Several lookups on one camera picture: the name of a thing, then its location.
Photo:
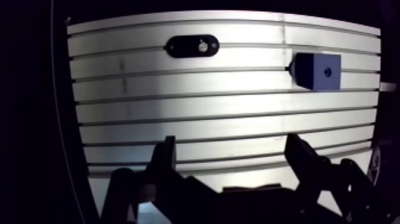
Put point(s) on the dark blue-grey block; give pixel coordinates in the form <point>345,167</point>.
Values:
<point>317,71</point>

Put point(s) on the black oval holder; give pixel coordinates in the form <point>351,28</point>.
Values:
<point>192,46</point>

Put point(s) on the steel bolt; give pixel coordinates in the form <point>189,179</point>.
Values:
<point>202,47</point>

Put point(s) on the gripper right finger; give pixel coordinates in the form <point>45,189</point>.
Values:
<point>315,170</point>

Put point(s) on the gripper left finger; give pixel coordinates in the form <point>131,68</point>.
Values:
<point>164,175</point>

